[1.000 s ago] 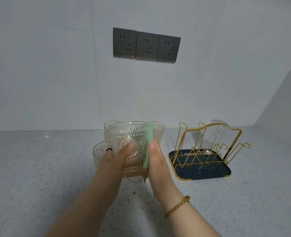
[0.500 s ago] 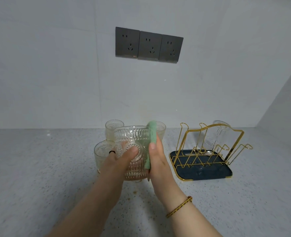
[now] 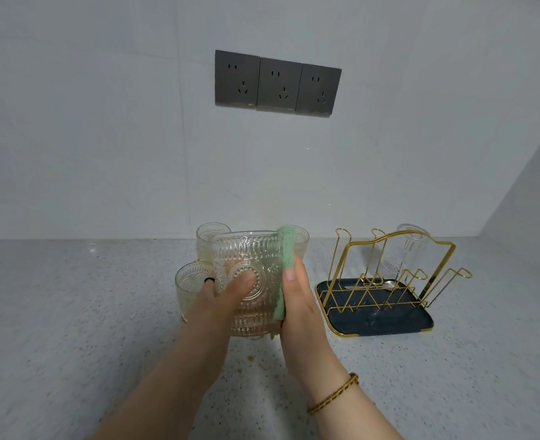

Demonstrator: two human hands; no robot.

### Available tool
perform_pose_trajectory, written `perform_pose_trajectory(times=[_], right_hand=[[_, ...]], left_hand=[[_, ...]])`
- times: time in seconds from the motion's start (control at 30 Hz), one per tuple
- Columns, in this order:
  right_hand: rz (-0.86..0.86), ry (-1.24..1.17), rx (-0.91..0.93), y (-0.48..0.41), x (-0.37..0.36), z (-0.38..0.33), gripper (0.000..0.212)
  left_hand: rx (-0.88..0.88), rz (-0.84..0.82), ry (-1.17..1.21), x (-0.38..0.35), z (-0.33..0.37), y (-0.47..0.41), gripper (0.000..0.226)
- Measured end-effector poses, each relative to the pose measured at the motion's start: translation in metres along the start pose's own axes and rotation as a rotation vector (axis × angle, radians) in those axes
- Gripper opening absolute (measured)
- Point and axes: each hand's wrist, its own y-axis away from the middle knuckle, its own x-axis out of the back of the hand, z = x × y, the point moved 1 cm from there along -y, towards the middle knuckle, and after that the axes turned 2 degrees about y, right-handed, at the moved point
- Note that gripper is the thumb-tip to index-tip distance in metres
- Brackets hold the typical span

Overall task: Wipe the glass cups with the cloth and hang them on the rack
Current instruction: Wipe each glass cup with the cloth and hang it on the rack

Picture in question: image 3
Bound person's left hand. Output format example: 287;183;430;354
180;269;258;361

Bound person's right hand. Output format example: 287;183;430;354
279;256;349;390

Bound cluster of embossed glasses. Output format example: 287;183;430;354
174;222;310;324

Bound single embossed clear glass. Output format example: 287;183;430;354
211;230;289;339
382;223;431;282

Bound gold wire cup rack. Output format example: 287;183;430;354
315;227;473;339

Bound green cloth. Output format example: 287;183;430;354
272;225;297;321

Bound person's right forearm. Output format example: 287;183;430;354
310;382;406;440

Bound person's left forearm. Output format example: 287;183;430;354
86;343;230;440

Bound gold bracelet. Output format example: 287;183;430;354
306;372;360;416

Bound grey wall socket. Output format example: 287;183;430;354
214;49;261;108
296;63;343;117
257;57;304;113

